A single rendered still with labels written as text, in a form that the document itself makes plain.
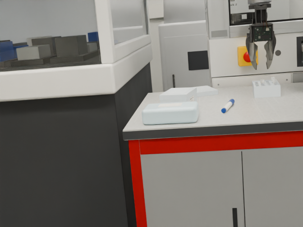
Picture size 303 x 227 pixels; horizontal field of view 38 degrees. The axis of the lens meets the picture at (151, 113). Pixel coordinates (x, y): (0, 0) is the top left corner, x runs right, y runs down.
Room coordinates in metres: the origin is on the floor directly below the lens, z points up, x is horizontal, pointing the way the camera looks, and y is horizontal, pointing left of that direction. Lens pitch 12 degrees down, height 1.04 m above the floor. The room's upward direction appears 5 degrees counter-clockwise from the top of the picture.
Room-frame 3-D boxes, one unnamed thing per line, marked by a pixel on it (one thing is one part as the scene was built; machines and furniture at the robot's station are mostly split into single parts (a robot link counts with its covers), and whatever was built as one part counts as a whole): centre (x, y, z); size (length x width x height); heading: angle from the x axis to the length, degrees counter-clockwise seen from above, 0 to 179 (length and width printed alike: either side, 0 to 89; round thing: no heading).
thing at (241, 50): (1.67, -0.38, 0.88); 0.07 x 0.05 x 0.07; 83
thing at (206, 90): (1.60, -0.19, 0.77); 0.13 x 0.09 x 0.02; 9
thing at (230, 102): (1.30, -0.23, 0.77); 0.14 x 0.02 x 0.02; 158
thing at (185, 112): (1.21, -0.05, 0.78); 0.15 x 0.10 x 0.04; 80
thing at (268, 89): (1.48, -0.39, 0.78); 0.12 x 0.08 x 0.04; 169
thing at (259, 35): (1.47, -0.38, 1.00); 0.09 x 0.08 x 0.12; 169
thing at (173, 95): (1.39, -0.09, 0.79); 0.13 x 0.09 x 0.05; 159
